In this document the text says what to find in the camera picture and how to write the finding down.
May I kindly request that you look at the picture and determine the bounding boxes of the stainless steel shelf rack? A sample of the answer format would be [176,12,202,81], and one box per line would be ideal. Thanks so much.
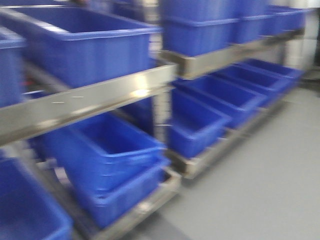
[0,60,181,240]

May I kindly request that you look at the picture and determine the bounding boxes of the large blue plastic bin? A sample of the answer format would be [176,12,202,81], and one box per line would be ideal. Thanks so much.
[0,6,162,88]

